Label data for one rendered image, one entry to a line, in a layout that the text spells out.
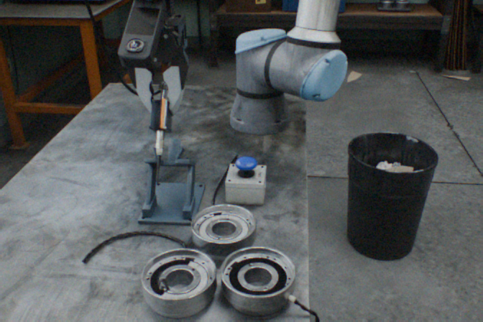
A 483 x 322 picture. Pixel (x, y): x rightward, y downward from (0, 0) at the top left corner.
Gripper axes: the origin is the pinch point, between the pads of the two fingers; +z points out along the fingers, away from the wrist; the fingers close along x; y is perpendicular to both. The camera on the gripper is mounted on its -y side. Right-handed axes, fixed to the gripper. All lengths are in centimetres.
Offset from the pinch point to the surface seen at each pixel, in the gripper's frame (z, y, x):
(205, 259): 15.4, -17.8, -9.3
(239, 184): 15.8, 2.0, -12.4
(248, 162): 12.8, 4.8, -13.8
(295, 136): 22.0, 31.2, -22.9
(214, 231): 18.0, -8.6, -9.2
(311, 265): 105, 74, -33
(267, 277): 17.3, -18.8, -18.3
